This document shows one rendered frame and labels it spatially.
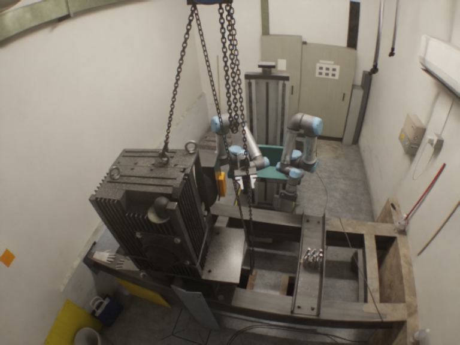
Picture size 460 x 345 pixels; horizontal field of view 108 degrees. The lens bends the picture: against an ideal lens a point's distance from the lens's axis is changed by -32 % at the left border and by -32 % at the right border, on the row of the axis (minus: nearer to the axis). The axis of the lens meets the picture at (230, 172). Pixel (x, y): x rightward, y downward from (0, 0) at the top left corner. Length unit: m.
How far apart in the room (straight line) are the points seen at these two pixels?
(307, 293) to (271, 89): 1.56
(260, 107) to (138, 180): 1.20
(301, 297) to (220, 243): 0.71
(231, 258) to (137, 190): 0.82
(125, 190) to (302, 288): 1.36
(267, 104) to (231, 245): 1.13
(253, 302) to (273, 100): 1.54
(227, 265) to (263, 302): 0.39
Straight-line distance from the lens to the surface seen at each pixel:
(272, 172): 2.18
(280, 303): 1.81
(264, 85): 1.95
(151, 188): 1.18
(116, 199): 1.21
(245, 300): 1.81
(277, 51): 3.73
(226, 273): 1.63
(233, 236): 1.77
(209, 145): 4.06
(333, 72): 3.82
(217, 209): 2.26
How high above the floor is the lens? 2.37
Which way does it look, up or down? 41 degrees down
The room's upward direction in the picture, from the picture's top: 6 degrees counter-clockwise
